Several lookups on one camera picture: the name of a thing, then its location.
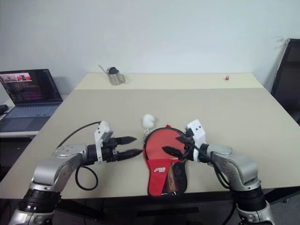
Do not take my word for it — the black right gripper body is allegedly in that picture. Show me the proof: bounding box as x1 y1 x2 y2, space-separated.
182 134 197 163

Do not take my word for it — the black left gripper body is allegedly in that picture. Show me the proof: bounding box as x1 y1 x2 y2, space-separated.
102 137 120 164

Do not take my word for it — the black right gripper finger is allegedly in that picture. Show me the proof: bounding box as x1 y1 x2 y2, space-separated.
162 146 186 158
175 135 191 144

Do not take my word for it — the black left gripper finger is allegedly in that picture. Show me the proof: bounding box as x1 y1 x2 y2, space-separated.
117 148 143 162
116 135 137 146

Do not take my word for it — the red table tennis paddle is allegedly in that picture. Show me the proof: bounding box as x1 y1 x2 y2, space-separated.
145 127 188 163

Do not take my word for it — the red and black paddle case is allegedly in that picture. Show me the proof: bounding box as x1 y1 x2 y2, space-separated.
142 124 188 196

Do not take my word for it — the metal cup with tool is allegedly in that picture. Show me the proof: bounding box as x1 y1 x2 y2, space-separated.
98 64 128 86

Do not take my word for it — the grey open laptop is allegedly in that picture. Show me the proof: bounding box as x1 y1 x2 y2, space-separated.
0 68 64 133

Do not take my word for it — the black office chair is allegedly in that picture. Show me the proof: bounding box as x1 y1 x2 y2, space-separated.
270 38 300 125

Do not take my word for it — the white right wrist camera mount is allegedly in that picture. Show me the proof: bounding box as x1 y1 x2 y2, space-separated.
186 119 207 163

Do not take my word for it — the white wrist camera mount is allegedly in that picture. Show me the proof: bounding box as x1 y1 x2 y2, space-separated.
186 119 207 163
94 120 114 163

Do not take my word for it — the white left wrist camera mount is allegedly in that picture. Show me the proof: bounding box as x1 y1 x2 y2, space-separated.
94 120 114 163

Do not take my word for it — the white plush keychain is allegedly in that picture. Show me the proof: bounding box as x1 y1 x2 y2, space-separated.
141 113 157 136

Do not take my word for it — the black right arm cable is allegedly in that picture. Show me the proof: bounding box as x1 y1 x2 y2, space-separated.
199 146 236 225

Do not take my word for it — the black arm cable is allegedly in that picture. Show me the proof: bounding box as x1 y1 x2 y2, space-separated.
199 146 236 225
55 121 103 191

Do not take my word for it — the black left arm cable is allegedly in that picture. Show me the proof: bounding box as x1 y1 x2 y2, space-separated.
55 121 103 191

